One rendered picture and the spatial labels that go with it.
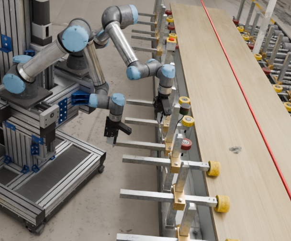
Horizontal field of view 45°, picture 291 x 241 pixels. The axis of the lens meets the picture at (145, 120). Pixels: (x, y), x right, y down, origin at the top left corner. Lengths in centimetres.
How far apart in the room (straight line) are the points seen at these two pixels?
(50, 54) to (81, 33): 20
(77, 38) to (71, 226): 151
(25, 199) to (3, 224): 28
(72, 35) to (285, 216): 136
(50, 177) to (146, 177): 87
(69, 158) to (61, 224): 54
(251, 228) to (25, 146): 168
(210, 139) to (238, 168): 27
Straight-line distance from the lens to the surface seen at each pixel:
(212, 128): 232
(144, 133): 365
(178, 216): 209
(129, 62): 191
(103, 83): 202
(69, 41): 175
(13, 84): 194
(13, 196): 267
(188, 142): 213
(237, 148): 219
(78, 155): 299
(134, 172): 319
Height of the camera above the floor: 218
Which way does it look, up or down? 35 degrees down
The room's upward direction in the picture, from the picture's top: 10 degrees clockwise
